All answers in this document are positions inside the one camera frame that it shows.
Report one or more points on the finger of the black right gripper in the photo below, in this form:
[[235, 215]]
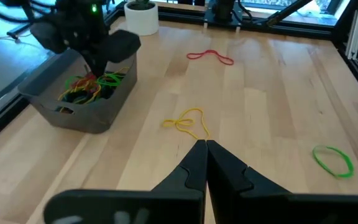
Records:
[[89, 63], [123, 46]]

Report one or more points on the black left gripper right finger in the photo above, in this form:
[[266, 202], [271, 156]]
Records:
[[244, 205]]

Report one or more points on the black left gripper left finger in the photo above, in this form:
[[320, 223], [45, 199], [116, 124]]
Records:
[[179, 205]]

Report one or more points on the grey translucent plastic bin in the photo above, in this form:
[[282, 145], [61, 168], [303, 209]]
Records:
[[82, 121]]

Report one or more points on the green plant in white pot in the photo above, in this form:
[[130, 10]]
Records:
[[141, 23]]

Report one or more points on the black floor stand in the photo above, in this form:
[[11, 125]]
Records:
[[23, 32]]

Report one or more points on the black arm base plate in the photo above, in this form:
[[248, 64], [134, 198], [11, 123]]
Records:
[[210, 18]]

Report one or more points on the black diagonal frame brace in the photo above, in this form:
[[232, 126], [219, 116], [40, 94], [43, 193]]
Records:
[[287, 12]]

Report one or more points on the silver frame bracket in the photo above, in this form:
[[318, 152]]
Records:
[[354, 34]]

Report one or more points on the black vertical frame post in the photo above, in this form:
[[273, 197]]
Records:
[[342, 18]]

